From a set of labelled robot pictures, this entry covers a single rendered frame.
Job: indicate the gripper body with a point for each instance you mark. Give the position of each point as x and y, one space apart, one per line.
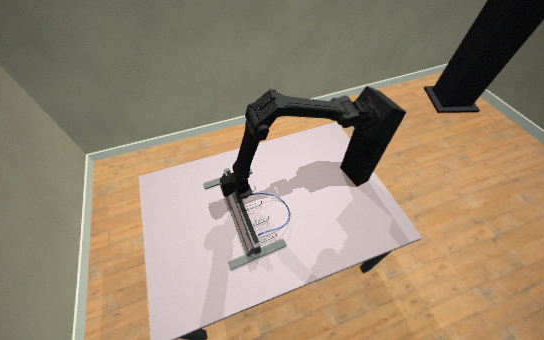
248 191

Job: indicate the black patch panel rack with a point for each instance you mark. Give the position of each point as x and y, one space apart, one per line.
256 252

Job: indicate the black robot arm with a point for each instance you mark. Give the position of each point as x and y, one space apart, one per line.
263 112

